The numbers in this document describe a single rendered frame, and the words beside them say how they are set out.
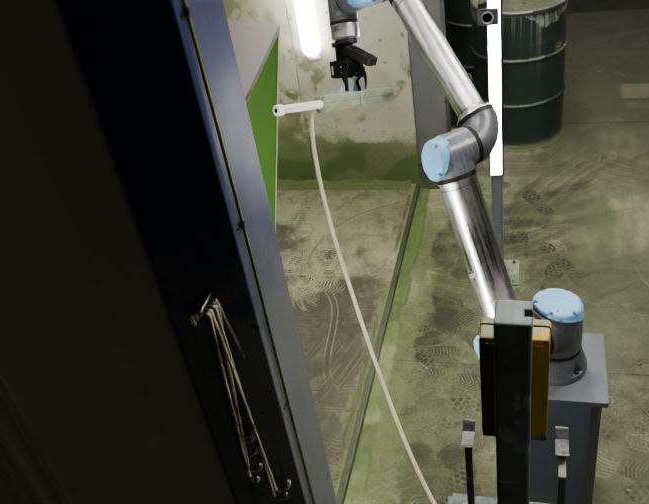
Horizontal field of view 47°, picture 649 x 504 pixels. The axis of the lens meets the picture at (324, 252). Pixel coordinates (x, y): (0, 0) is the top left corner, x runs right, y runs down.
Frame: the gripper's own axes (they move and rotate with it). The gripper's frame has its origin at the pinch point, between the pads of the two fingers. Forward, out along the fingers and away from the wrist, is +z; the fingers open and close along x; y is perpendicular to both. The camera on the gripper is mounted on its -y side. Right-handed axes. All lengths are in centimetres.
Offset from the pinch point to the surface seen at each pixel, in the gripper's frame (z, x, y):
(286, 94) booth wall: -18, -113, 170
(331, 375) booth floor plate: 114, -37, 73
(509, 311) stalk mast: 40, 77, -105
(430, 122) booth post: 8, -163, 107
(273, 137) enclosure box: 7.5, 3.2, 41.2
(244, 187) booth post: 17, 95, -64
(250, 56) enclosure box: -16.5, 33.2, 9.4
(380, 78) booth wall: -19, -140, 120
